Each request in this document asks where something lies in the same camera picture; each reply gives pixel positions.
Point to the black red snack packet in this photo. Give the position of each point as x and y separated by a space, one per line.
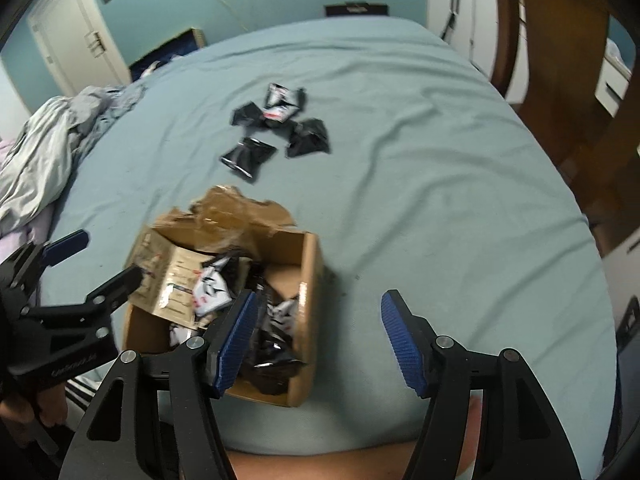
278 116

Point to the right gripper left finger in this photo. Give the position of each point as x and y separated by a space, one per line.
118 437

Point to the kraft paper packet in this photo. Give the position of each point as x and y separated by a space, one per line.
169 277

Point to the white cabinet with drawers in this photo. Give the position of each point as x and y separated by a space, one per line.
470 27

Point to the brown wooden chair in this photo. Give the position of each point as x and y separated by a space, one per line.
595 152

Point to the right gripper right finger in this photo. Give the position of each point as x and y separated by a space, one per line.
521 436

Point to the white door with handle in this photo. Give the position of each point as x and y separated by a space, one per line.
76 45

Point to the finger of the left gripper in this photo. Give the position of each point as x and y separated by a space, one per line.
116 291
62 249

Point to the open cardboard box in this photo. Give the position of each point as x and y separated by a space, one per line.
264 244

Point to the white deer snack packet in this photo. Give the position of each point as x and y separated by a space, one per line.
211 292

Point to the black bag behind bed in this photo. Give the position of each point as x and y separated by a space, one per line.
356 9

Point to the teal bed sheet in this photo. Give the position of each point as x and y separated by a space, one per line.
433 187

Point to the dark blue framed box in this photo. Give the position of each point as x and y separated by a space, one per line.
191 40

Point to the white deer snack top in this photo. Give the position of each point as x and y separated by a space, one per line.
278 95

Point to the person's left hand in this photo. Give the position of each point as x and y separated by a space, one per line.
17 414

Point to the crumpled grey blanket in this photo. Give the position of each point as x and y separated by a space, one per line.
51 146

